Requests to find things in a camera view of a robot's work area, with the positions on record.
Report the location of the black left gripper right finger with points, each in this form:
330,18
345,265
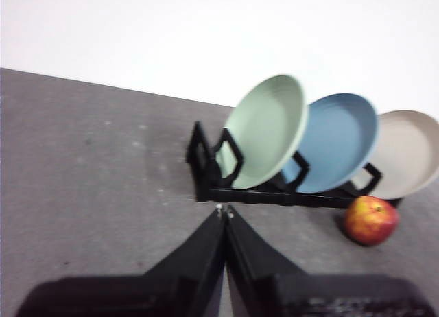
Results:
291,293

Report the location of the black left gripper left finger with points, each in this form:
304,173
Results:
164,289

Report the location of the red yellow apple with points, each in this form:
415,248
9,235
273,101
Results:
370,221

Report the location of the green plate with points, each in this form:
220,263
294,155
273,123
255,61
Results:
264,131

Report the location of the black plate rack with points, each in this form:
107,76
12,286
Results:
240,195

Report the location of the blue plate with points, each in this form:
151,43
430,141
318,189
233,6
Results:
336,142

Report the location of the beige plate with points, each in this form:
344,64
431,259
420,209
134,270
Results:
404,152

